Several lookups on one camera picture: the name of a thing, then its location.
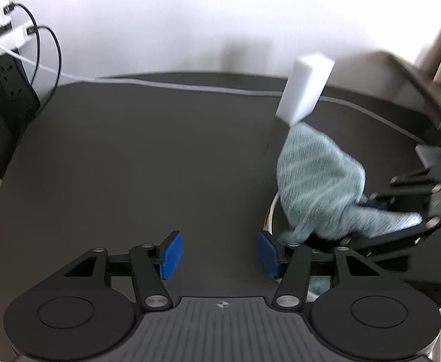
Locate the white ceramic bowl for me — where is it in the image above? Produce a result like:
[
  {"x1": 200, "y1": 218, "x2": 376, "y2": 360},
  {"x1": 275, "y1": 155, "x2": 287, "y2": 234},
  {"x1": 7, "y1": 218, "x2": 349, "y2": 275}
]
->
[{"x1": 263, "y1": 192, "x2": 319, "y2": 302}]

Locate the teal striped microfiber cloth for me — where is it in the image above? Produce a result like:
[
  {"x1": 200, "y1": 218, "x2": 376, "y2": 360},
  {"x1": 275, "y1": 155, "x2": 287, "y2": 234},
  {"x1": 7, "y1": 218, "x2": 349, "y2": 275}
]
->
[{"x1": 275, "y1": 122, "x2": 424, "y2": 295}]

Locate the white sponge block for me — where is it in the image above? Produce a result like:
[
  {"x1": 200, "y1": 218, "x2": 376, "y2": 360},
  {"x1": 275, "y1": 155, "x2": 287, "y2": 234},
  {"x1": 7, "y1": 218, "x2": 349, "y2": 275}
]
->
[{"x1": 275, "y1": 52, "x2": 335, "y2": 127}]

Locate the black power strip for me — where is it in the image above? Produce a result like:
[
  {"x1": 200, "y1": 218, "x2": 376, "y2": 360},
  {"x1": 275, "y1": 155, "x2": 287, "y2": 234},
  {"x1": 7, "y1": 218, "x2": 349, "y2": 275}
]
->
[{"x1": 0, "y1": 0, "x2": 42, "y2": 129}]

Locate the white charger plug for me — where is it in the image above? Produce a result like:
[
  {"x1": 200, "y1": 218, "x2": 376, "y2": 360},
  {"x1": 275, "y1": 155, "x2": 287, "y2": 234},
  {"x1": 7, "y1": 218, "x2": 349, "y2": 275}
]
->
[{"x1": 0, "y1": 21, "x2": 35, "y2": 57}]

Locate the white cable on table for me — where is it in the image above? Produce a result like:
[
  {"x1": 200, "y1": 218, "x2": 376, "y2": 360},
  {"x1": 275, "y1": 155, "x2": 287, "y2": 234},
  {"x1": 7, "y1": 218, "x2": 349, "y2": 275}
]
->
[{"x1": 0, "y1": 34, "x2": 429, "y2": 145}]

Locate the black cable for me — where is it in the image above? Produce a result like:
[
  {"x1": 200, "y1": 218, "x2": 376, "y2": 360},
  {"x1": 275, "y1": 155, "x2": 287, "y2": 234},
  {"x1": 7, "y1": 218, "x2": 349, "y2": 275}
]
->
[{"x1": 8, "y1": 2, "x2": 64, "y2": 110}]

